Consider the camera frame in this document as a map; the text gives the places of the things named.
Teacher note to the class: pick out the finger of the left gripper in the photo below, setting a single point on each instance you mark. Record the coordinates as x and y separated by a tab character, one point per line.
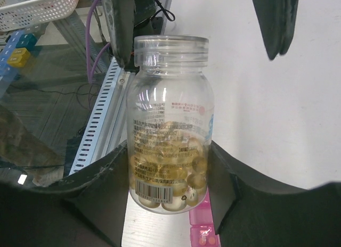
277	19
119	15

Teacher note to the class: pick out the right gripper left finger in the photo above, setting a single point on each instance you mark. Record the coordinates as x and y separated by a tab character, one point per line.
86	208

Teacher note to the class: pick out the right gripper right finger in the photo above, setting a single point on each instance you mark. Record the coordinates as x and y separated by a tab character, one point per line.
252	209

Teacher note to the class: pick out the pink weekly pill organizer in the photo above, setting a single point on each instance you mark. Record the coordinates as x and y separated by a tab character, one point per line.
202	231

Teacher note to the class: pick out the clear bottle yellow pills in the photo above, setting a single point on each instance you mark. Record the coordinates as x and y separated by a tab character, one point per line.
169	119

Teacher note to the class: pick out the white perforated basket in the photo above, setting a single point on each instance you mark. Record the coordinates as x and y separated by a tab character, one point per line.
16	14

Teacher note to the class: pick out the blue yellow pill organizer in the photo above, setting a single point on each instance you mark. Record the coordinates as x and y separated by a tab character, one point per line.
16	52

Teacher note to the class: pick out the aluminium mounting rail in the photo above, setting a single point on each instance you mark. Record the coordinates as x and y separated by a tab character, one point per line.
113	126

